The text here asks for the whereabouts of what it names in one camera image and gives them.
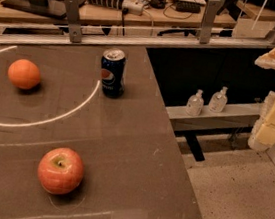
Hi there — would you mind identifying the orange fruit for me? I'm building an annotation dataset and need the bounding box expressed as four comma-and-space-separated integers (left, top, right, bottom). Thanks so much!
7, 59, 41, 90

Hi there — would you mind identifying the red apple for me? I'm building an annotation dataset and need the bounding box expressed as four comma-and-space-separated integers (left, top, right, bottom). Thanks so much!
37, 147, 84, 195

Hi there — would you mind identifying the right clear sanitizer bottle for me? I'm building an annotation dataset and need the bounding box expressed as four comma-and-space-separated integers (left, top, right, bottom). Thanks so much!
208, 87, 228, 113

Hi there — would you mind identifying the clear sanitizer bottle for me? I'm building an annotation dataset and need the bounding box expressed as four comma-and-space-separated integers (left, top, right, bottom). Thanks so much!
186, 89, 204, 117
208, 87, 228, 113

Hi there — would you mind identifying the left clear sanitizer bottle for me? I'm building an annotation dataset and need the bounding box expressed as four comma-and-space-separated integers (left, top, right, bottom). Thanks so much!
186, 89, 204, 117

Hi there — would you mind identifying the black power adapter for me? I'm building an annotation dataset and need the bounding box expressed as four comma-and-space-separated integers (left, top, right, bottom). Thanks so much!
175, 0, 201, 14

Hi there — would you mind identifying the power strip with plugs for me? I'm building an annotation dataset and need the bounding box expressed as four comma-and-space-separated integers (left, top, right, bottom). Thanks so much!
87, 0, 144, 16

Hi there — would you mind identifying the blue Pepsi can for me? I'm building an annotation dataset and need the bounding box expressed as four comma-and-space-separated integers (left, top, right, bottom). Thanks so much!
101, 48, 126, 98

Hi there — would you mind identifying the middle metal bracket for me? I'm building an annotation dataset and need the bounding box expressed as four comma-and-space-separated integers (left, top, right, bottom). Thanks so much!
198, 0, 220, 44

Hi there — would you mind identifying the left metal bracket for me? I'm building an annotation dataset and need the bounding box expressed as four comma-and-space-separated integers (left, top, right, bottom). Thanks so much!
64, 0, 82, 43

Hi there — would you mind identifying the metal rail bar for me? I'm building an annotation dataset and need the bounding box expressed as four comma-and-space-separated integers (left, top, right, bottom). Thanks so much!
0, 34, 275, 49

